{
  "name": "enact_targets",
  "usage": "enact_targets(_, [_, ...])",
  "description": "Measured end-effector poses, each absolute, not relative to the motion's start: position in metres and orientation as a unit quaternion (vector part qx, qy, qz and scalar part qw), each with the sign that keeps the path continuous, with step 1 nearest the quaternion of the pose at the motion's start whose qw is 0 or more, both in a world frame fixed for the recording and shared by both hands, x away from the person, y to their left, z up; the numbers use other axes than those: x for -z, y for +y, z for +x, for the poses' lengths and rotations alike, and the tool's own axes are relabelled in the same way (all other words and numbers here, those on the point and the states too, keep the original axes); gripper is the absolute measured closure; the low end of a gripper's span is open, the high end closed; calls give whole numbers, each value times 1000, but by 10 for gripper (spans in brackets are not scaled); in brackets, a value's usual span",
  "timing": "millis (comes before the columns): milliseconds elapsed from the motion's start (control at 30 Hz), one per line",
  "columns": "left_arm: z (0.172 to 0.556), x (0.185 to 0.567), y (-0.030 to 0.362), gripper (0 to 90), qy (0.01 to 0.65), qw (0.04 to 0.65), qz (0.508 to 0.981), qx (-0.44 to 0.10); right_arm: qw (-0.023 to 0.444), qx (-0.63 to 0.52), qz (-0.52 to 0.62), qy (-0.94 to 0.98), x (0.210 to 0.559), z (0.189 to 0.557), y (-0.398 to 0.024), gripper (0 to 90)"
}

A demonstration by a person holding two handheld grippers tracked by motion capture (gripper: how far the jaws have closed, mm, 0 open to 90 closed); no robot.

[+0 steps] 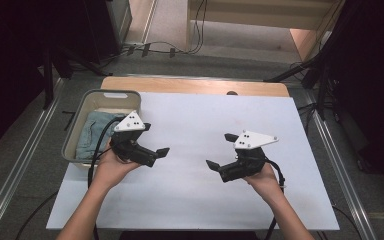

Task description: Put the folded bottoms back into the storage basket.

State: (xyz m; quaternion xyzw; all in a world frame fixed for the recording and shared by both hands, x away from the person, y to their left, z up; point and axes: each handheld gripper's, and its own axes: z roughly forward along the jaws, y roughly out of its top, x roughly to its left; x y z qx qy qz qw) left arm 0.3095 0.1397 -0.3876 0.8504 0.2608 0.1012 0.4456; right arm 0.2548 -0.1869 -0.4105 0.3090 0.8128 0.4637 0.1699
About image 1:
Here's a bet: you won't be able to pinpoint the black metal stand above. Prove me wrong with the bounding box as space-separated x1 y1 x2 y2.
42 44 114 111
263 0 348 121

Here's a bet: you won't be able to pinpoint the power strip with plugs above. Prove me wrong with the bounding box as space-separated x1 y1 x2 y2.
122 40 178 59

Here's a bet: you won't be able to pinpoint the black cabinet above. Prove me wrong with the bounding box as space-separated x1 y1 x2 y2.
81 0 134 65

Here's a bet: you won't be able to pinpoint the light wooden shelf unit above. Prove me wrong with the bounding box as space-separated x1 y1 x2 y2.
185 0 346 63

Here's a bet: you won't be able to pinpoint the black floor cable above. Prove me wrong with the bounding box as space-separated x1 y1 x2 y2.
331 204 364 240
14 190 59 240

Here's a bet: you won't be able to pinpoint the black hanging cables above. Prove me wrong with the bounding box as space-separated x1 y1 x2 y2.
176 0 209 55

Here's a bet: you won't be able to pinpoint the aluminium floor rail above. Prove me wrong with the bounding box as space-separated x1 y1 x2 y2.
0 77 66 240
303 89 378 240

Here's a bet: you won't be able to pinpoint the wooden table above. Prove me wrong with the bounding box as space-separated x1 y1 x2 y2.
100 76 291 98

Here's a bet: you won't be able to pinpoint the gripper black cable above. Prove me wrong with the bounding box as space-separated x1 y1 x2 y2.
87 116 125 240
264 159 287 240

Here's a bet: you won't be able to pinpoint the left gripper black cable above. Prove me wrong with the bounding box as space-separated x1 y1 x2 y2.
87 116 125 240

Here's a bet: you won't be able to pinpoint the beige plastic basket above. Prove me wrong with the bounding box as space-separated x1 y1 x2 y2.
61 89 142 169

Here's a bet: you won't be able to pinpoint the light denim shorts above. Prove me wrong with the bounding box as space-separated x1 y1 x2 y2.
75 110 128 160

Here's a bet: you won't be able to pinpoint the person's right hand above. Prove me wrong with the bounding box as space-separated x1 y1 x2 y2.
243 162 283 203

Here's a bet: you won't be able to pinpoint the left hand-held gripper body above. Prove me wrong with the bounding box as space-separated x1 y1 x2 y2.
109 110 159 168

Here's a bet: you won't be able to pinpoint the person's left hand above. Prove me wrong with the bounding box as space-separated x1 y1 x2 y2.
91 138 143 192

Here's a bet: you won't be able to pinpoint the white table mat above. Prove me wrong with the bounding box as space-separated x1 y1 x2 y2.
45 92 341 232

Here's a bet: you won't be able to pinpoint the person's dark clothing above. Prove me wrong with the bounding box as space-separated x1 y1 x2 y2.
119 230 258 240

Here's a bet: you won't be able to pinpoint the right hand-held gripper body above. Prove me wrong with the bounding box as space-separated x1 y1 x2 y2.
218 129 279 183

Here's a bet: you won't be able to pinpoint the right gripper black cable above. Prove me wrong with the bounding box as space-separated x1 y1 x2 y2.
264 159 287 240

